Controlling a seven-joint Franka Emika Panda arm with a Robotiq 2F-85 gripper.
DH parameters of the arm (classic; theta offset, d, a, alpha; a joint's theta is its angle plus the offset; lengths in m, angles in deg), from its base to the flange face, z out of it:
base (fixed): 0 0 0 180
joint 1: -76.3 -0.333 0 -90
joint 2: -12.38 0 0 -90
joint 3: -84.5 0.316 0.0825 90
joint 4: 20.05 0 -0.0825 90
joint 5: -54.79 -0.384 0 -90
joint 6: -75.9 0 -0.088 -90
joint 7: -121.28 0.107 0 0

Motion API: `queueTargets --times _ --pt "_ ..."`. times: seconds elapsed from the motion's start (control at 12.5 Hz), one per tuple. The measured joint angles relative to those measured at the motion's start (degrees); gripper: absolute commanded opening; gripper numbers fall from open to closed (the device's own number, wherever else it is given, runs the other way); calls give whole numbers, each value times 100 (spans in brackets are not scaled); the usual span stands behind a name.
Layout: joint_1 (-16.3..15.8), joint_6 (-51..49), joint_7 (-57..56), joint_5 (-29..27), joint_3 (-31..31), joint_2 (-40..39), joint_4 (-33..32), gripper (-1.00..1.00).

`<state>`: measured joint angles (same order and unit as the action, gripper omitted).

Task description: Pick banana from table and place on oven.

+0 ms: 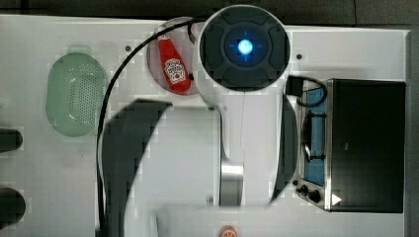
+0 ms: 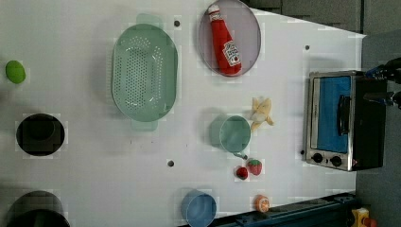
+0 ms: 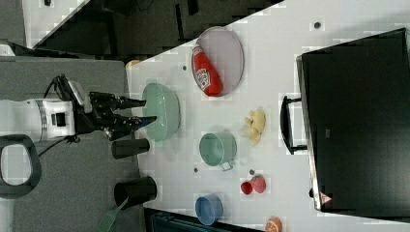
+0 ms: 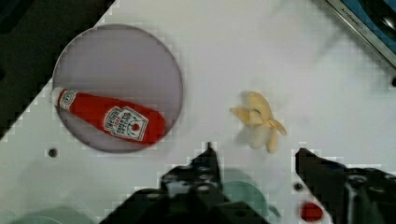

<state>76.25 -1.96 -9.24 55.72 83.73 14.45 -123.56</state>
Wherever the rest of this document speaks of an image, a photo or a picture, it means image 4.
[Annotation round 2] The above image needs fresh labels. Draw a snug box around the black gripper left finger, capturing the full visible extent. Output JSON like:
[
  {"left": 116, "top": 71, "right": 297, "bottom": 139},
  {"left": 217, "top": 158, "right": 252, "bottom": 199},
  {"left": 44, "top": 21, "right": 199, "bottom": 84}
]
[{"left": 100, "top": 147, "right": 270, "bottom": 224}]

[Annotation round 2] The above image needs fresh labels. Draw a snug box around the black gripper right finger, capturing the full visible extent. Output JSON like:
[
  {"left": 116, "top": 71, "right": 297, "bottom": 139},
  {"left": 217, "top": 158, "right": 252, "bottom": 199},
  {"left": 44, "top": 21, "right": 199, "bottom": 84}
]
[{"left": 295, "top": 148, "right": 396, "bottom": 224}]

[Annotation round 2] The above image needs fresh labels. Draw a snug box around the yellow plush peeled banana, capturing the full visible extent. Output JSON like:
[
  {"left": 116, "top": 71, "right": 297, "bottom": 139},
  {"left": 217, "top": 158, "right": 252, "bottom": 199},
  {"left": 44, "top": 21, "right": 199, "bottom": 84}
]
[{"left": 230, "top": 91, "right": 288, "bottom": 154}]

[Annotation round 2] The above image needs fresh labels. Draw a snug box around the green glass measuring cup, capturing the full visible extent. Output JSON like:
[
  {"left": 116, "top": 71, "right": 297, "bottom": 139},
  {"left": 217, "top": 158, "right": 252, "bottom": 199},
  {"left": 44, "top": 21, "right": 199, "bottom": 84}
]
[{"left": 222, "top": 169, "right": 281, "bottom": 224}]

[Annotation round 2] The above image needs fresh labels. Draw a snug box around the red plush cherry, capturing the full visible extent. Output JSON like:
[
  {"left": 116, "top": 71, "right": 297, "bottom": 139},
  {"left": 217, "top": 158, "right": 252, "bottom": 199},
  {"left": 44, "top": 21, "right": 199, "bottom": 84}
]
[{"left": 300, "top": 203, "right": 323, "bottom": 222}]

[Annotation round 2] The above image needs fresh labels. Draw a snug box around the red plush ketchup bottle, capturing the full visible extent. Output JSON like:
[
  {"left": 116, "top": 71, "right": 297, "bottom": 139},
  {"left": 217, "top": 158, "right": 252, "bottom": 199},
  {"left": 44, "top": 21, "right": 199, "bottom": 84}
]
[{"left": 50, "top": 87, "right": 166, "bottom": 146}]

